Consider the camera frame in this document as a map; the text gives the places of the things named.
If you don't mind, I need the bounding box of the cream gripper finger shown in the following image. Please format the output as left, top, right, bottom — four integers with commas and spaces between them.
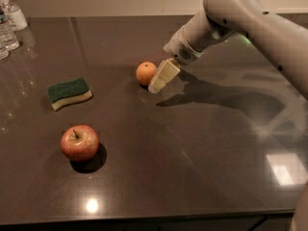
148, 58, 180, 93

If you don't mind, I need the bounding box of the orange fruit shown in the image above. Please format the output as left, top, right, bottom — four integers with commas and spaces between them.
136, 62, 157, 86

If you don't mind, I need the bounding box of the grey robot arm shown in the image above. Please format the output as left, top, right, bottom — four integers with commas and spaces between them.
148, 0, 308, 98

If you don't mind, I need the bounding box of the red apple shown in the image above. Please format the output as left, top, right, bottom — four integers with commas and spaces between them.
60, 125, 99, 162

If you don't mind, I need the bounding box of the green and yellow sponge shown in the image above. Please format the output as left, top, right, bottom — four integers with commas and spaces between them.
47, 78, 92, 111

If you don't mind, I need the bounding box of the white pump sanitizer bottle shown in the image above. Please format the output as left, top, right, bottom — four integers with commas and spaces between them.
0, 0, 28, 32

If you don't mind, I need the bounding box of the clear plastic water bottle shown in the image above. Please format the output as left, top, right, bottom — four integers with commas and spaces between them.
0, 8, 20, 51

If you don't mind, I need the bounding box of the clear bottle at left edge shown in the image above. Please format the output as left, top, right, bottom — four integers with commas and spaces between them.
0, 40, 9, 60

